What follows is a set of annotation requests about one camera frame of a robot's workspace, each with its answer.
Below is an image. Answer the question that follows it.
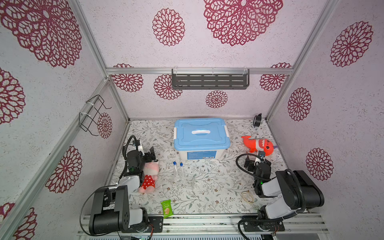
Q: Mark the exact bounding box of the aluminium frame post right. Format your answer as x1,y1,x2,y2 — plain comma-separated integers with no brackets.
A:
265,0,340,124

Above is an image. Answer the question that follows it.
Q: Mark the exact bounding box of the pink frog plush toy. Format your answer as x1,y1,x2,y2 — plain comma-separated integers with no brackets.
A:
138,162,160,194

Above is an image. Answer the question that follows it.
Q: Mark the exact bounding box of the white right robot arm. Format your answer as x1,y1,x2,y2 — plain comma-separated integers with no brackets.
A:
245,160,325,232

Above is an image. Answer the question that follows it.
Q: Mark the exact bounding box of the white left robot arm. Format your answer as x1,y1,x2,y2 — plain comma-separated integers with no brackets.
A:
80,146,159,237

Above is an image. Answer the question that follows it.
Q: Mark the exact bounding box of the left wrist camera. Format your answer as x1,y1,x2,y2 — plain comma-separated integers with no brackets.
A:
128,135,145,155

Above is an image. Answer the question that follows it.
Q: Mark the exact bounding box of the blue plastic bin lid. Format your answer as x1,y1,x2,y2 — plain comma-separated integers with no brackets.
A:
174,118,231,151

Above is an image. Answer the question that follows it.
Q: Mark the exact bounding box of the black wire wall rack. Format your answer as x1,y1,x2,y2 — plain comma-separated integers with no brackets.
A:
78,95,112,137

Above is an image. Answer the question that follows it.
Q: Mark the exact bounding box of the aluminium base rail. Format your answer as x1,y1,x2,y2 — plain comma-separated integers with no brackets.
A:
76,212,329,240

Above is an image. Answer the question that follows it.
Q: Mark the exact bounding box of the green snack packet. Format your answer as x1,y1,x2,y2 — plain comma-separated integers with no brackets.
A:
161,200,174,219

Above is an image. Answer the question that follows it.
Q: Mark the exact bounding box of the grey wall shelf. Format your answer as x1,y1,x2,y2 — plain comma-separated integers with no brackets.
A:
171,69,250,90

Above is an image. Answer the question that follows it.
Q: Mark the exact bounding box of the white plastic storage bin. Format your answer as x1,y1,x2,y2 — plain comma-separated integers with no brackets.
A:
178,150,226,161

